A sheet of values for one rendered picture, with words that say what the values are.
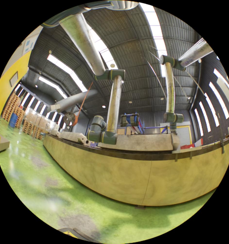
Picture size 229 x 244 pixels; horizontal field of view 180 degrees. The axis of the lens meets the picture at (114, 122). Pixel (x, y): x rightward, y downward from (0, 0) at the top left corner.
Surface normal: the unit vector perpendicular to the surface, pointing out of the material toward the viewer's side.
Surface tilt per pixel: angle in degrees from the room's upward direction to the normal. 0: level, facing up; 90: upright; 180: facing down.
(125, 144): 80
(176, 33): 169
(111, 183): 90
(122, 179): 90
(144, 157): 90
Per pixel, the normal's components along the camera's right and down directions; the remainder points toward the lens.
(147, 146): -0.40, -0.56
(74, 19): 0.58, 0.82
